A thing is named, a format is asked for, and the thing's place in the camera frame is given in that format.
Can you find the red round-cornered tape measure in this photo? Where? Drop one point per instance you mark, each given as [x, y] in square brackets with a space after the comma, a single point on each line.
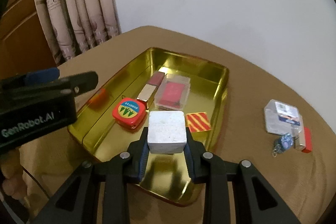
[129, 113]

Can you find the silver gold metal bar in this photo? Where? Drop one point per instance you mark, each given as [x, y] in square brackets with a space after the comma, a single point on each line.
[299, 138]

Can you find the clear plastic floss box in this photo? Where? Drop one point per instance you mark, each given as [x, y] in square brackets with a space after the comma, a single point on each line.
[282, 118]

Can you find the person's left hand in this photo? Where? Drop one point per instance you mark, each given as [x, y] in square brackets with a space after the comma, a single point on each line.
[13, 185]

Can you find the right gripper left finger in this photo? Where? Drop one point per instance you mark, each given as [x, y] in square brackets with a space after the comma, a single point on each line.
[76, 201]

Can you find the brown wooden cabinet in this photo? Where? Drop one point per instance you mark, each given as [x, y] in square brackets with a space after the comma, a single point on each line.
[23, 46]

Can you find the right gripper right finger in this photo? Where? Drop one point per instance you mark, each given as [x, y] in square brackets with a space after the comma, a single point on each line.
[255, 200]

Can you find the blue patterned keychain case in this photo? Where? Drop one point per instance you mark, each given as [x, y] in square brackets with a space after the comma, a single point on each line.
[282, 144]

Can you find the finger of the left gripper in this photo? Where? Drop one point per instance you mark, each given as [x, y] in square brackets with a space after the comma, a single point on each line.
[31, 78]
[79, 84]

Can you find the red rectangular block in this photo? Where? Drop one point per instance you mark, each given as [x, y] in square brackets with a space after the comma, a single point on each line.
[308, 141]

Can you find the clear case with red insert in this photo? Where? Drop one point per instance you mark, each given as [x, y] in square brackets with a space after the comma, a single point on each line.
[172, 93]

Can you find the yellow red striped block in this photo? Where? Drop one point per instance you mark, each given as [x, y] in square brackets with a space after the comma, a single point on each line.
[198, 122]

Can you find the white cube with zigzag side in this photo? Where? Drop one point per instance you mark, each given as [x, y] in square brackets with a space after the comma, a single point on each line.
[166, 132]

